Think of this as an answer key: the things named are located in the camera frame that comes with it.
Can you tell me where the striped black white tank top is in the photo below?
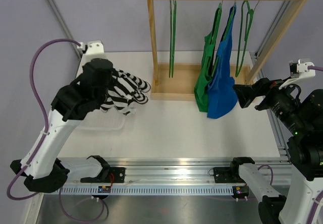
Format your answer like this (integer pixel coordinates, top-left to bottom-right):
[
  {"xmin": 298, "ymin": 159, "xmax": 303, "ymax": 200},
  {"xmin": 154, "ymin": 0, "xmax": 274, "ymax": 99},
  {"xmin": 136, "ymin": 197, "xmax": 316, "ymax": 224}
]
[{"xmin": 100, "ymin": 69, "xmax": 151, "ymax": 116}]

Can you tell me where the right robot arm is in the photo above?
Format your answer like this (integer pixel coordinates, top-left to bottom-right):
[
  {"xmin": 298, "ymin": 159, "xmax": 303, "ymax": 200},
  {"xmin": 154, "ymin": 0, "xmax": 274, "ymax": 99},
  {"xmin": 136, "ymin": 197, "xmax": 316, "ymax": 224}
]
[{"xmin": 229, "ymin": 78, "xmax": 322, "ymax": 223}]

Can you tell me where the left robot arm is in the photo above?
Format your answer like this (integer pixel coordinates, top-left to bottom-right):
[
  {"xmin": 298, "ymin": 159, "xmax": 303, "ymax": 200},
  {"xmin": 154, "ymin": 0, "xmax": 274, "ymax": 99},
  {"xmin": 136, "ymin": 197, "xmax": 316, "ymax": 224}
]
[{"xmin": 10, "ymin": 58, "xmax": 114, "ymax": 193}]

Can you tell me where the blue tank top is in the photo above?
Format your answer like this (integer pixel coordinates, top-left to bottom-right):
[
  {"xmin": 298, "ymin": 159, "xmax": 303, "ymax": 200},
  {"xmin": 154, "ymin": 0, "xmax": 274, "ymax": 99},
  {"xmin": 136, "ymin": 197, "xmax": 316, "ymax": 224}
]
[{"xmin": 206, "ymin": 3, "xmax": 240, "ymax": 120}]

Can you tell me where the green tank top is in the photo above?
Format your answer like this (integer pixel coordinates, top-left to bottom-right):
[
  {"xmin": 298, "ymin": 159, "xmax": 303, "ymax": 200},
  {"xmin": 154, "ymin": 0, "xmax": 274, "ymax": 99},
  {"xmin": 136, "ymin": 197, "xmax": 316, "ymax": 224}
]
[{"xmin": 194, "ymin": 29, "xmax": 218, "ymax": 113}]

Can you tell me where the green hanger of blue top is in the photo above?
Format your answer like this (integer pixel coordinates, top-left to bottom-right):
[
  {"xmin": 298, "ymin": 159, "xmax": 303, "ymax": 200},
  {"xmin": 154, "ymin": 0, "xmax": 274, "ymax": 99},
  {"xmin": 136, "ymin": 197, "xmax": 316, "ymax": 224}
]
[{"xmin": 215, "ymin": 2, "xmax": 237, "ymax": 69}]

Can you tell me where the empty green hanger front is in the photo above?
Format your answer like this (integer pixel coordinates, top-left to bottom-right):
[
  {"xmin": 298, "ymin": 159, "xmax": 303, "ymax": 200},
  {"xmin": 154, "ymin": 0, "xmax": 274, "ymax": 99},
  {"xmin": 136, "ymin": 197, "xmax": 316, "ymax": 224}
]
[{"xmin": 171, "ymin": 0, "xmax": 177, "ymax": 64}]

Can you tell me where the empty green hanger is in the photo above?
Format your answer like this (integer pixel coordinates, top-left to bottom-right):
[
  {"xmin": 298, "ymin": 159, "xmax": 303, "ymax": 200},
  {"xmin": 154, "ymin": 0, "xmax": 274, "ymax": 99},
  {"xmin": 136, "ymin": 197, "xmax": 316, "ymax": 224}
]
[
  {"xmin": 171, "ymin": 0, "xmax": 177, "ymax": 64},
  {"xmin": 169, "ymin": 1, "xmax": 175, "ymax": 78}
]

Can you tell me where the empty green hanger back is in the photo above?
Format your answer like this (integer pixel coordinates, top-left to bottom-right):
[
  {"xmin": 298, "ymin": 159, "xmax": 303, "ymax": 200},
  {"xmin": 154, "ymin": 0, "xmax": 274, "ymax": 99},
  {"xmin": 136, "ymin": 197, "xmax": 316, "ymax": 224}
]
[{"xmin": 169, "ymin": 1, "xmax": 175, "ymax": 78}]

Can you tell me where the white plastic basket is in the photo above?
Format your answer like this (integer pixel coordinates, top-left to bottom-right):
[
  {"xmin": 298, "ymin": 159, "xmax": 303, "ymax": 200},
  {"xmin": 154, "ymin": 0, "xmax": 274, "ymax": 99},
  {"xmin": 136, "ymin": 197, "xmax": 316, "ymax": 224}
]
[{"xmin": 77, "ymin": 108, "xmax": 126, "ymax": 131}]

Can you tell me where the wooden clothes rack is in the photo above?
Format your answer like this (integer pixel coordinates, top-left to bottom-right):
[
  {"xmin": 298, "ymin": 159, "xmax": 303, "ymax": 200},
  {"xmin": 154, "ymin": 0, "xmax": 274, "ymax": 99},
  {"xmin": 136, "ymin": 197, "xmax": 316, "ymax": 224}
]
[{"xmin": 147, "ymin": 0, "xmax": 308, "ymax": 101}]

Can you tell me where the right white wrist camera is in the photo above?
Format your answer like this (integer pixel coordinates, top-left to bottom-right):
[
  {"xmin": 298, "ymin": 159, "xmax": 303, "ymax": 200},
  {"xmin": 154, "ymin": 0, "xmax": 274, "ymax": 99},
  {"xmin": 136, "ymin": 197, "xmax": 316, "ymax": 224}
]
[{"xmin": 279, "ymin": 59, "xmax": 315, "ymax": 90}]

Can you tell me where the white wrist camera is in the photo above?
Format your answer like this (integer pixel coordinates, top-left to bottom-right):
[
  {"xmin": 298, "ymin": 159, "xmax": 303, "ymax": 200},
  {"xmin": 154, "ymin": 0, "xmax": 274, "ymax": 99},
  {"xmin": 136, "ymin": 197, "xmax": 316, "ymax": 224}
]
[
  {"xmin": 77, "ymin": 40, "xmax": 107, "ymax": 63},
  {"xmin": 279, "ymin": 59, "xmax": 315, "ymax": 90}
]

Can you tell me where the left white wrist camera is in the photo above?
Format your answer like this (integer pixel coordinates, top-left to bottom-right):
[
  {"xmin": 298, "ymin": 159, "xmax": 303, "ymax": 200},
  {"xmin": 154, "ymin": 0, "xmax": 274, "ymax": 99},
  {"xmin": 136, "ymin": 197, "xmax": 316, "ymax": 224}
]
[{"xmin": 77, "ymin": 40, "xmax": 107, "ymax": 63}]

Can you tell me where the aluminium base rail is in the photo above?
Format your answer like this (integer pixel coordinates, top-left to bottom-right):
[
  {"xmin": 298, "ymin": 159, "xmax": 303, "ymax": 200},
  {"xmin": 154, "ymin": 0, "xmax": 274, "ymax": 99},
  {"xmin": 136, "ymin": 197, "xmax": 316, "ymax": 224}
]
[{"xmin": 34, "ymin": 143, "xmax": 293, "ymax": 186}]

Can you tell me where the white slotted cable duct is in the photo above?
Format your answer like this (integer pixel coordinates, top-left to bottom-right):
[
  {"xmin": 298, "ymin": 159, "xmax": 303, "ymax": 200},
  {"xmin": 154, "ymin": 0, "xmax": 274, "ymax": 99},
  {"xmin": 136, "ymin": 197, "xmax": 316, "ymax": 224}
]
[{"xmin": 62, "ymin": 186, "xmax": 233, "ymax": 196}]

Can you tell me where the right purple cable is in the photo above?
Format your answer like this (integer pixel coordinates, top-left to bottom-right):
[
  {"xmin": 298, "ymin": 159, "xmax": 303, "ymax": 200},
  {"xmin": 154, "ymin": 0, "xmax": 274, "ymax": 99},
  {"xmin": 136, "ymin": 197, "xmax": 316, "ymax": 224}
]
[{"xmin": 257, "ymin": 66, "xmax": 323, "ymax": 224}]

